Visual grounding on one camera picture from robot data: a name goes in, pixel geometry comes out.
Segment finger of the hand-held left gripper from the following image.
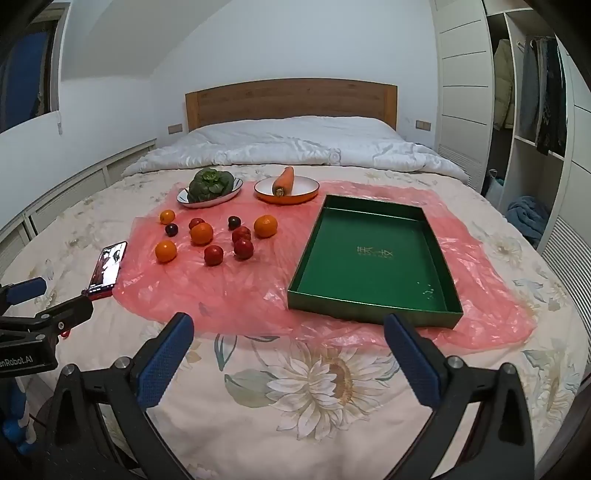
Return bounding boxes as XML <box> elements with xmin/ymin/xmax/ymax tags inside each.
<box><xmin>33</xmin><ymin>294</ymin><xmax>94</xmax><ymax>334</ymax></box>
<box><xmin>0</xmin><ymin>278</ymin><xmax>48</xmax><ymax>308</ymax></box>

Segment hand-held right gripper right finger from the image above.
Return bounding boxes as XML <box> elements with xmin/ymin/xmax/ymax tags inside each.
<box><xmin>383</xmin><ymin>313</ymin><xmax>548</xmax><ymax>480</ymax></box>

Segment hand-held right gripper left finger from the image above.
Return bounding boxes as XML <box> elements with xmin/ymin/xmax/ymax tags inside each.
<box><xmin>44</xmin><ymin>312</ymin><xmax>195</xmax><ymax>480</ymax></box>

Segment green tray box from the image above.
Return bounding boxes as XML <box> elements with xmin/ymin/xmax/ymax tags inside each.
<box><xmin>287</xmin><ymin>194</ymin><xmax>464</xmax><ymax>330</ymax></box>

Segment person's left hand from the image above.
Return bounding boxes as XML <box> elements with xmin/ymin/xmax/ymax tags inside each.
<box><xmin>0</xmin><ymin>381</ymin><xmax>33</xmax><ymax>452</ymax></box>

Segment smartphone with red case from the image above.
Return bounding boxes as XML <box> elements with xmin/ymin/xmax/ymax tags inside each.
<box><xmin>86</xmin><ymin>241</ymin><xmax>129</xmax><ymax>302</ymax></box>

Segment pink plastic sheet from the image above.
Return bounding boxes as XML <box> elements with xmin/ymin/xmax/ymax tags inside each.
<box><xmin>113</xmin><ymin>179</ymin><xmax>539</xmax><ymax>354</ymax></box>

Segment white oval plate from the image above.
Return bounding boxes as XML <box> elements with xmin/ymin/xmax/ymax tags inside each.
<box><xmin>177</xmin><ymin>176</ymin><xmax>244</xmax><ymax>209</ymax></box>

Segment dark green leafy vegetable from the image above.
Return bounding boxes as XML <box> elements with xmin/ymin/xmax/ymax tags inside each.
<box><xmin>187</xmin><ymin>168</ymin><xmax>234</xmax><ymax>203</ymax></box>

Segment white louvred radiator cover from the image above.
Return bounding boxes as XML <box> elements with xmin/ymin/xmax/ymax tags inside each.
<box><xmin>542</xmin><ymin>215</ymin><xmax>591</xmax><ymax>328</ymax></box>

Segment blue cloth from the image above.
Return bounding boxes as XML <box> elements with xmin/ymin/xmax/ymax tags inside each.
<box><xmin>505</xmin><ymin>196</ymin><xmax>550</xmax><ymax>247</ymax></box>

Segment plastic bag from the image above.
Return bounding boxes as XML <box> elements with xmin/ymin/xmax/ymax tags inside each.
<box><xmin>485</xmin><ymin>168</ymin><xmax>505</xmax><ymax>208</ymax></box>

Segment orange enamel bowl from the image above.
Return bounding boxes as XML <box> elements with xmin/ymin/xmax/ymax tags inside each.
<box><xmin>254</xmin><ymin>176</ymin><xmax>320</xmax><ymax>204</ymax></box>

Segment carrot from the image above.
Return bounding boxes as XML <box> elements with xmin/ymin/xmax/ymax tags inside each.
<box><xmin>272</xmin><ymin>166</ymin><xmax>295</xmax><ymax>198</ymax></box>

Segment window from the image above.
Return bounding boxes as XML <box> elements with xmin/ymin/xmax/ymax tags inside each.
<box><xmin>0</xmin><ymin>0</ymin><xmax>70</xmax><ymax>134</ymax></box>

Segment white duvet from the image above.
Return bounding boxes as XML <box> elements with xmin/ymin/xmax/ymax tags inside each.
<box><xmin>121</xmin><ymin>116</ymin><xmax>469</xmax><ymax>182</ymax></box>

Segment white wardrobe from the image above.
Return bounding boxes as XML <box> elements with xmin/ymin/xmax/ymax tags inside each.
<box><xmin>431</xmin><ymin>0</ymin><xmax>591</xmax><ymax>333</ymax></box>

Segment wooden headboard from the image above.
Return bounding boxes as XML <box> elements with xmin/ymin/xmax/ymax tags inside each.
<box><xmin>185</xmin><ymin>78</ymin><xmax>398</xmax><ymax>132</ymax></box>

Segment beige puffer jacket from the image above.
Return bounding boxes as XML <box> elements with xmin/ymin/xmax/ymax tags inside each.
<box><xmin>493</xmin><ymin>39</ymin><xmax>515</xmax><ymax>131</ymax></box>

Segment grey blue garment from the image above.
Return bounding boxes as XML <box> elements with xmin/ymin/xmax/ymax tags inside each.
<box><xmin>519</xmin><ymin>39</ymin><xmax>541</xmax><ymax>139</ymax></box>

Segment dark printed garment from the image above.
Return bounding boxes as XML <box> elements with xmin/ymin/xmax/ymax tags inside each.
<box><xmin>536</xmin><ymin>37</ymin><xmax>568</xmax><ymax>158</ymax></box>

